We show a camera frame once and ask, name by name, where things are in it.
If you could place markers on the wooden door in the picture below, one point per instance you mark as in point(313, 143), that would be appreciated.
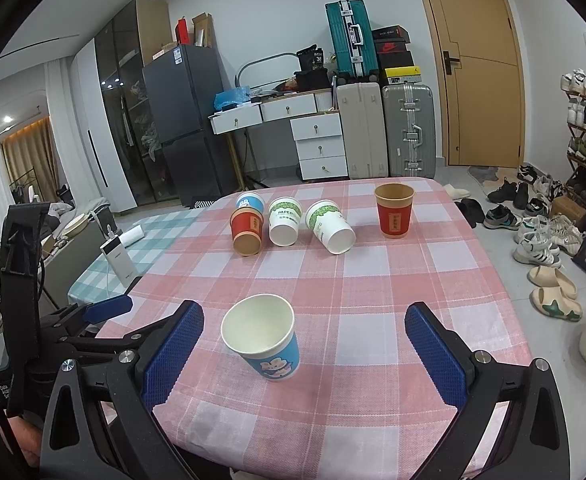
point(483, 85)

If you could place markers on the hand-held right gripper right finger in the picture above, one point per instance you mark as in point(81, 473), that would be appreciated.
point(435, 355)

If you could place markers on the white drawer unit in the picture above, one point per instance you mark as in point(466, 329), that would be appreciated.
point(320, 150)

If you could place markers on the dark grey refrigerator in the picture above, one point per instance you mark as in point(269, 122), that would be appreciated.
point(188, 110)

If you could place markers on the glass door cabinet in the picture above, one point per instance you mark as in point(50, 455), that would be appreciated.
point(123, 110)

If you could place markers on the red paper cup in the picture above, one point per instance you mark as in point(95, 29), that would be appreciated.
point(394, 220)
point(245, 225)

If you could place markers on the oval mirror grey frame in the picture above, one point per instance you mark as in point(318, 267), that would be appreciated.
point(273, 72)

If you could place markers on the green checkered tablecloth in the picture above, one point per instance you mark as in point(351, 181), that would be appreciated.
point(158, 245)

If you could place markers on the white slipper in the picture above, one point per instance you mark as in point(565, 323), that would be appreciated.
point(457, 191)

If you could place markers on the grey door mat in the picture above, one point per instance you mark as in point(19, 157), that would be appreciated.
point(483, 175)

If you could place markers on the black slippers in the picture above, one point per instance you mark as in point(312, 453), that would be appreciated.
point(472, 212)

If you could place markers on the black paper bag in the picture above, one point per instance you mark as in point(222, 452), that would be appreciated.
point(313, 60)

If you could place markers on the black and yellow shoe box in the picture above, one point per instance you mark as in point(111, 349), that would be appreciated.
point(400, 76)

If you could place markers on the grey sofa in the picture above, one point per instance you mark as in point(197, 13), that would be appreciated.
point(88, 210)

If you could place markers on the red and black shoe box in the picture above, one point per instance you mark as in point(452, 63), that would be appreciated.
point(394, 54)

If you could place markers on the blue plastic bag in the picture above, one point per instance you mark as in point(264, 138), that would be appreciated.
point(230, 97)

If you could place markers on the teal suitcase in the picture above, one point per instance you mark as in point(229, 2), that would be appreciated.
point(345, 35)

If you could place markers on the white tissue roll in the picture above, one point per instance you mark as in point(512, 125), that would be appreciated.
point(133, 235)

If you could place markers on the beige suitcase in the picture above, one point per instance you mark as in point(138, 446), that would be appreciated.
point(360, 130)

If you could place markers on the white paper cup green band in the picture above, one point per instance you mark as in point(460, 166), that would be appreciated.
point(284, 215)
point(325, 222)

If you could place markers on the pile of sneakers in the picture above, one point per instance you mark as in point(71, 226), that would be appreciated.
point(538, 225)

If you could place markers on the pink checkered tablecloth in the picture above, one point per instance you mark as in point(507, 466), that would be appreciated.
point(373, 285)

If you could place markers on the silver suitcase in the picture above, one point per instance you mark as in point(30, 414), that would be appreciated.
point(408, 130)

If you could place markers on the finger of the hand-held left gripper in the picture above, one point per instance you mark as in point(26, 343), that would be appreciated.
point(95, 342)
point(108, 308)

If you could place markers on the white desk with drawers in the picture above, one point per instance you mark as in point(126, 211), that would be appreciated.
point(288, 105)

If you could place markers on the open cardboard box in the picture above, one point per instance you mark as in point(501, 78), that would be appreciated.
point(203, 32)

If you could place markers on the beige foam slide green star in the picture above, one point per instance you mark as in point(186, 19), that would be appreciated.
point(558, 306)

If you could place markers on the blue paper cup with flowers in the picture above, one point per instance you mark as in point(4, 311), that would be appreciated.
point(273, 360)

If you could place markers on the brown curtain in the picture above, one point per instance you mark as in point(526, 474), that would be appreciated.
point(28, 160)

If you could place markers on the small cardboard box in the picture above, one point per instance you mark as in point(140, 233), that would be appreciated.
point(570, 210)

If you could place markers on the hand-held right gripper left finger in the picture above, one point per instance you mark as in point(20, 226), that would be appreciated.
point(173, 355)

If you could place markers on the white power bank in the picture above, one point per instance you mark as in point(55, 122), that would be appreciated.
point(120, 260)

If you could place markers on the white wardrobe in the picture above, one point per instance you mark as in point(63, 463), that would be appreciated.
point(85, 110)

